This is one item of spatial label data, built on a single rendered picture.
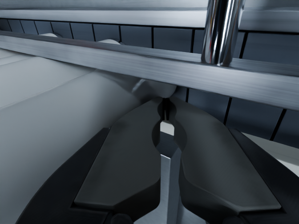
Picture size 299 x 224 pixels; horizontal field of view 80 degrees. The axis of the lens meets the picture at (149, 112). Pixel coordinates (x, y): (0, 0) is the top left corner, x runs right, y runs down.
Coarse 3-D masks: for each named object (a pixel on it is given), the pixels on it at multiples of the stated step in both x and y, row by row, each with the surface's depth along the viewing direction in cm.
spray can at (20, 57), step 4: (8, 56) 16; (12, 56) 16; (16, 56) 16; (20, 56) 16; (24, 56) 16; (28, 56) 16; (32, 56) 17; (0, 60) 15; (4, 60) 15; (8, 60) 15; (12, 60) 15; (16, 60) 16; (0, 64) 15
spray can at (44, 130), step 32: (32, 96) 9; (64, 96) 9; (96, 96) 10; (128, 96) 11; (160, 96) 14; (0, 128) 7; (32, 128) 7; (64, 128) 8; (96, 128) 9; (0, 160) 6; (32, 160) 7; (64, 160) 8; (0, 192) 6; (32, 192) 7
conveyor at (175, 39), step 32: (32, 32) 26; (64, 32) 23; (96, 32) 20; (128, 32) 18; (160, 32) 16; (192, 32) 14; (256, 32) 12; (192, 96) 17; (224, 96) 15; (256, 128) 15; (288, 128) 14
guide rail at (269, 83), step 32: (0, 32) 16; (96, 64) 10; (128, 64) 9; (160, 64) 8; (192, 64) 7; (224, 64) 7; (256, 64) 7; (288, 64) 6; (256, 96) 6; (288, 96) 6
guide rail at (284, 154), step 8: (168, 120) 16; (160, 128) 16; (168, 128) 16; (248, 136) 14; (256, 136) 14; (264, 144) 13; (272, 144) 13; (280, 144) 13; (272, 152) 12; (280, 152) 12; (288, 152) 12; (296, 152) 12; (280, 160) 12; (288, 160) 12; (296, 160) 12; (296, 168) 12
